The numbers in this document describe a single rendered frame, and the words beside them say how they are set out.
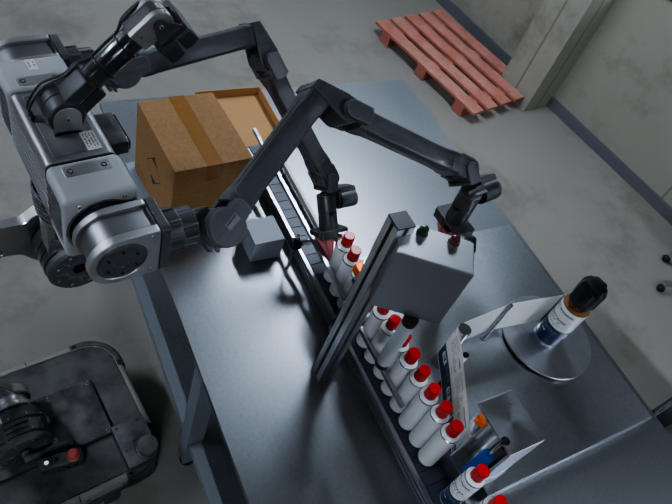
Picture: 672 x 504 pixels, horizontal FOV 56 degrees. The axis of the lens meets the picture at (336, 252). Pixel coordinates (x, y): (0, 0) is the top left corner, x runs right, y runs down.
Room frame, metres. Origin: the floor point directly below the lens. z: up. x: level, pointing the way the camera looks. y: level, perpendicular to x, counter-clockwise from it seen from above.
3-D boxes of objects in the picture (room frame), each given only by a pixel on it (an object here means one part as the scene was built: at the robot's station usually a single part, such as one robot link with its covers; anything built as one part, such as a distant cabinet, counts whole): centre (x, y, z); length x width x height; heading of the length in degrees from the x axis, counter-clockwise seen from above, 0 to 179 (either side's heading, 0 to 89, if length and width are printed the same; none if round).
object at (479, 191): (1.28, -0.26, 1.36); 0.07 x 0.06 x 0.07; 143
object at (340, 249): (1.25, -0.02, 0.98); 0.05 x 0.05 x 0.20
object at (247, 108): (1.81, 0.52, 0.85); 0.30 x 0.26 x 0.04; 44
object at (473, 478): (0.73, -0.51, 0.98); 0.05 x 0.05 x 0.20
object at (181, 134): (1.37, 0.52, 0.99); 0.30 x 0.24 x 0.27; 48
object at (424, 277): (0.95, -0.19, 1.38); 0.17 x 0.10 x 0.19; 99
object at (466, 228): (1.27, -0.25, 1.30); 0.10 x 0.07 x 0.07; 46
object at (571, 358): (1.38, -0.73, 0.89); 0.31 x 0.31 x 0.01
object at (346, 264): (1.21, -0.05, 0.98); 0.05 x 0.05 x 0.20
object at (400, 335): (0.90, -0.21, 1.18); 0.04 x 0.04 x 0.21
